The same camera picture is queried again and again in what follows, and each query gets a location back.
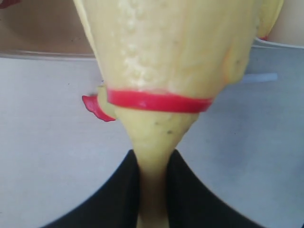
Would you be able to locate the cream bin marked O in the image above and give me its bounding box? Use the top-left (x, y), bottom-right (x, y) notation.
top-left (0, 0), bottom-right (94, 59)

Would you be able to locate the cream bin marked X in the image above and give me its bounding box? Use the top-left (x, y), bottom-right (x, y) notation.
top-left (253, 0), bottom-right (304, 49)

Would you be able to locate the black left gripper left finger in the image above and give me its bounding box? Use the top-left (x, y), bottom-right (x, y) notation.
top-left (44, 150), bottom-right (140, 228)

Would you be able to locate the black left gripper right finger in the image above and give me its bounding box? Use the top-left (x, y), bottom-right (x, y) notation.
top-left (166, 150), bottom-right (261, 228)

